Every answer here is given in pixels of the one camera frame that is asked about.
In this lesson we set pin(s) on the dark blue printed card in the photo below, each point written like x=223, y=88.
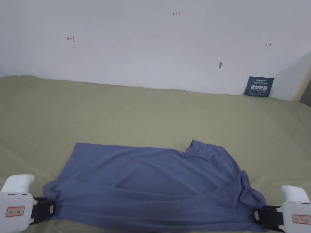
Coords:
x=259, y=87

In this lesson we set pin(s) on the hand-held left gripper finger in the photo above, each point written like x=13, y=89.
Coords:
x=46, y=211
x=41, y=199

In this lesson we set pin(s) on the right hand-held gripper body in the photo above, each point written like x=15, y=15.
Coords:
x=297, y=213

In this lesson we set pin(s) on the wooden door frame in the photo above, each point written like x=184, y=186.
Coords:
x=302, y=88

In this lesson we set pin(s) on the bed with pale green sheet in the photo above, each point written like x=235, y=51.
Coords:
x=145, y=116

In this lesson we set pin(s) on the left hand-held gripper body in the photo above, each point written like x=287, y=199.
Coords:
x=14, y=208

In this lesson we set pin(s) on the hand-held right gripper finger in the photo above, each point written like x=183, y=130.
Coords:
x=271, y=207
x=266, y=219

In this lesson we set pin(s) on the blue shirt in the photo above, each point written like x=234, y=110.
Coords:
x=145, y=184

